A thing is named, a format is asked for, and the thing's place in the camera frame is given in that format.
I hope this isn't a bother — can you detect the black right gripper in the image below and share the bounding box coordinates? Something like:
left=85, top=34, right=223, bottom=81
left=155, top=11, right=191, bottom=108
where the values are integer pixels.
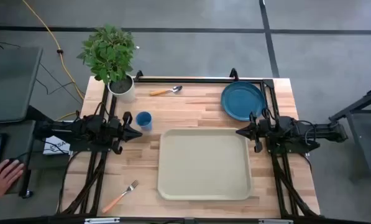
left=236, top=111, right=268, bottom=154

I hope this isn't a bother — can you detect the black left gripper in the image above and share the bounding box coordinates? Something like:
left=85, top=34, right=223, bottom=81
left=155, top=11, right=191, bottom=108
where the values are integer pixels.
left=109, top=111, right=143, bottom=156

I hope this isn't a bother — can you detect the blue cup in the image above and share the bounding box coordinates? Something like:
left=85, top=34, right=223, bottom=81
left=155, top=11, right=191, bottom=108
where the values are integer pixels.
left=135, top=111, right=153, bottom=131

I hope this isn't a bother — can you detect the blue plate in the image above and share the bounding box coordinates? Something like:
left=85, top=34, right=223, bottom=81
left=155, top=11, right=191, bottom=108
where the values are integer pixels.
left=220, top=81, right=267, bottom=122

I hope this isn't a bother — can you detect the fork with orange handle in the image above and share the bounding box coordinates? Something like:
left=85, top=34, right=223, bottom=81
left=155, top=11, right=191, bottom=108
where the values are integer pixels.
left=101, top=179, right=140, bottom=214

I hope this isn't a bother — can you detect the spoon with wooden handle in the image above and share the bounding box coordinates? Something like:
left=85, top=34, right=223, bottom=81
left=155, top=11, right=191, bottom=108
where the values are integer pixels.
left=149, top=85, right=183, bottom=97

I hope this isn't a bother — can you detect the beige plastic tray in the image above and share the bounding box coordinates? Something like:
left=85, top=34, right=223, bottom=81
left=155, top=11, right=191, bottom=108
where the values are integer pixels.
left=157, top=128, right=254, bottom=202

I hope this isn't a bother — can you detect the white plant pot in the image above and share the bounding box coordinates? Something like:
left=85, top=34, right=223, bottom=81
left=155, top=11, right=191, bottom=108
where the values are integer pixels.
left=107, top=73, right=137, bottom=104

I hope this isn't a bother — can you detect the white printed paper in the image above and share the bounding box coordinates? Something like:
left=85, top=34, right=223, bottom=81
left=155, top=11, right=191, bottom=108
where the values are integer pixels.
left=43, top=135, right=72, bottom=156

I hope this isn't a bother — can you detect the green leafy plant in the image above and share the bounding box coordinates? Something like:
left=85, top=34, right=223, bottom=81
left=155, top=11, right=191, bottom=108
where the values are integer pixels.
left=76, top=24, right=138, bottom=85

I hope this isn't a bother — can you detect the silver table clamp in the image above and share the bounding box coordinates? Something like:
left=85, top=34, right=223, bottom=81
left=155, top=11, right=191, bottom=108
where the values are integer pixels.
left=259, top=218, right=293, bottom=224
left=84, top=217, right=121, bottom=224

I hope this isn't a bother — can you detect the grey metal cart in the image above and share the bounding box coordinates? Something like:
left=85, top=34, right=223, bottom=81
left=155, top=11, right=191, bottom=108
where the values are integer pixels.
left=328, top=84, right=371, bottom=175

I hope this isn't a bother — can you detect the dark low desk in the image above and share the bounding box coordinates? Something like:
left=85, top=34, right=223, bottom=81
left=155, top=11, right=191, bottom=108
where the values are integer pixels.
left=0, top=120, right=39, bottom=195

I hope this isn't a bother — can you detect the grey desk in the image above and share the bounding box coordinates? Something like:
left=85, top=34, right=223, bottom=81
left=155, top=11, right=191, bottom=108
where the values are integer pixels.
left=0, top=46, right=44, bottom=125

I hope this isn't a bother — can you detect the person's hand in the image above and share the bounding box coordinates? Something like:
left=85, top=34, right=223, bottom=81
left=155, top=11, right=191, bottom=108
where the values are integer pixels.
left=0, top=159, right=25, bottom=209

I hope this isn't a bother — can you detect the black aluminium table frame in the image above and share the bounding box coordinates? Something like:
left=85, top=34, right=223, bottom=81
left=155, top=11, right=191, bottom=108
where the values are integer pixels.
left=56, top=67, right=321, bottom=219

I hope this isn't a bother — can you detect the thin black floor cable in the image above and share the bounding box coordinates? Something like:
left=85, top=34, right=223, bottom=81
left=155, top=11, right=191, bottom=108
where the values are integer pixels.
left=0, top=39, right=83, bottom=105

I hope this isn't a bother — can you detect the yellow extension cable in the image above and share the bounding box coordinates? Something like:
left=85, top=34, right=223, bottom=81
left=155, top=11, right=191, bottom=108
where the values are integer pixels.
left=22, top=0, right=85, bottom=122

